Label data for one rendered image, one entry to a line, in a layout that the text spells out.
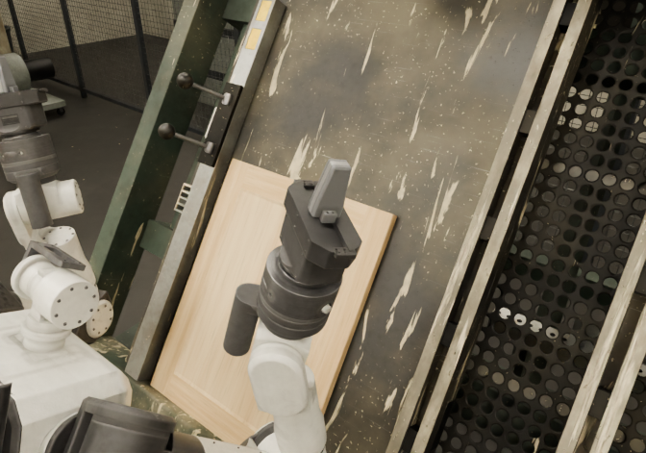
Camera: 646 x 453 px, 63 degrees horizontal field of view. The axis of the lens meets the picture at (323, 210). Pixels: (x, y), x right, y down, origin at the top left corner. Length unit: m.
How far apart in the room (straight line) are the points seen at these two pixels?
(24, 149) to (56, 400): 0.47
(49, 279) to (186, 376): 0.59
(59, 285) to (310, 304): 0.34
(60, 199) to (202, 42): 0.63
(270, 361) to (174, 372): 0.70
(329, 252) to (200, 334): 0.79
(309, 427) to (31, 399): 0.34
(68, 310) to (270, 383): 0.28
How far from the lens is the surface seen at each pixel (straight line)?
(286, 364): 0.62
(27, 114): 1.04
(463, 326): 0.90
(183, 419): 1.26
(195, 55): 1.48
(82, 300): 0.77
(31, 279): 0.80
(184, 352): 1.29
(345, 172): 0.51
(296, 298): 0.57
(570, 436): 0.88
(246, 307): 0.63
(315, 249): 0.51
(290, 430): 0.77
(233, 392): 1.20
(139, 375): 1.37
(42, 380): 0.76
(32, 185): 1.03
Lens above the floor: 1.85
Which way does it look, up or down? 29 degrees down
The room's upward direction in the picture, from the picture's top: straight up
